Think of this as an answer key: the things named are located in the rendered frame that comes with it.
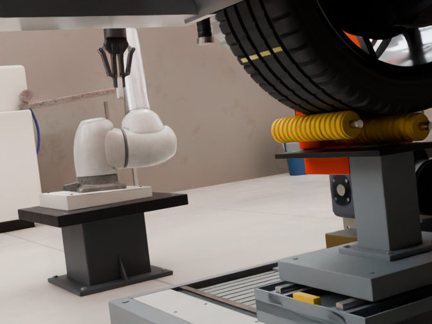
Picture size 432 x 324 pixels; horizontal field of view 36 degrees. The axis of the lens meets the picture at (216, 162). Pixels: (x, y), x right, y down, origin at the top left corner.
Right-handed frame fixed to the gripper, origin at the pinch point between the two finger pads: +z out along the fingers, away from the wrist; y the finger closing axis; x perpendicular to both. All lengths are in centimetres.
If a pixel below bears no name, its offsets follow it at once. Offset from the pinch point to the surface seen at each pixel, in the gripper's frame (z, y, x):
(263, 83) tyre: 10, -4, 93
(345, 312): 55, -7, 113
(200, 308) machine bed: 63, 0, 59
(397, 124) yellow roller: 21, -27, 108
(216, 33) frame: -2, 2, 85
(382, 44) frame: 0, -43, 84
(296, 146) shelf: 24, -56, 17
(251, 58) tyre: 5, 0, 98
